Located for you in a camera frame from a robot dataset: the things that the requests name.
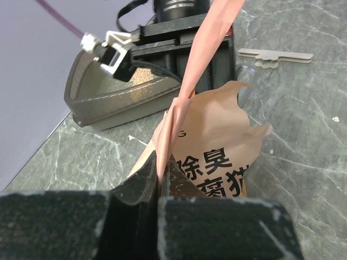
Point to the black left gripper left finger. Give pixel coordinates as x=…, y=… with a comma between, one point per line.
x=116, y=224

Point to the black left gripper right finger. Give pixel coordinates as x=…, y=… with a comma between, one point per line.
x=194, y=226

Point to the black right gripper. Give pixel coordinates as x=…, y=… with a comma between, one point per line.
x=163, y=46

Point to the orange cat litter bag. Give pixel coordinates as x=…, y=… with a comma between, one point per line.
x=208, y=134

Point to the white bag sealing clip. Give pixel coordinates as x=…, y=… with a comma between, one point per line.
x=270, y=59

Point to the clear plastic litter scoop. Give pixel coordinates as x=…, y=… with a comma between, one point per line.
x=246, y=73

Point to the beige cat litter pile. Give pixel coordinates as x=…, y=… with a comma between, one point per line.
x=140, y=76

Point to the grey plastic litter box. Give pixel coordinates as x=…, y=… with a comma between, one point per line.
x=102, y=102

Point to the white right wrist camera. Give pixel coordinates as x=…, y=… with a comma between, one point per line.
x=113, y=53

